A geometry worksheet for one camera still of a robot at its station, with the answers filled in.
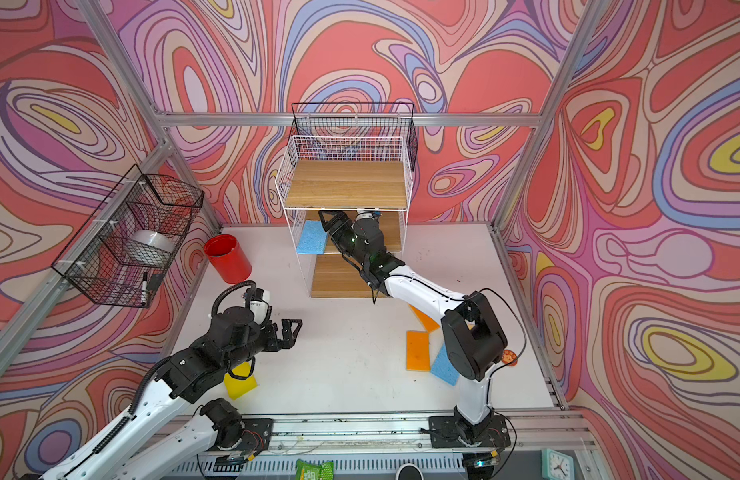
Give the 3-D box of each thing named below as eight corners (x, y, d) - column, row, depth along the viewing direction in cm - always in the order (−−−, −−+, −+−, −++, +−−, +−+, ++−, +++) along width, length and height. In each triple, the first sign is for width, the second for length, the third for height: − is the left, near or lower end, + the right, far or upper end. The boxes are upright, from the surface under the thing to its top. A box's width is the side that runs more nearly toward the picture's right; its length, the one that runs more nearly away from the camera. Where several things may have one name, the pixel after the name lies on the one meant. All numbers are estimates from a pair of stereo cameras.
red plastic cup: (216, 284, 104) (198, 258, 93) (226, 261, 111) (209, 234, 100) (247, 284, 104) (232, 258, 93) (255, 260, 111) (242, 234, 100)
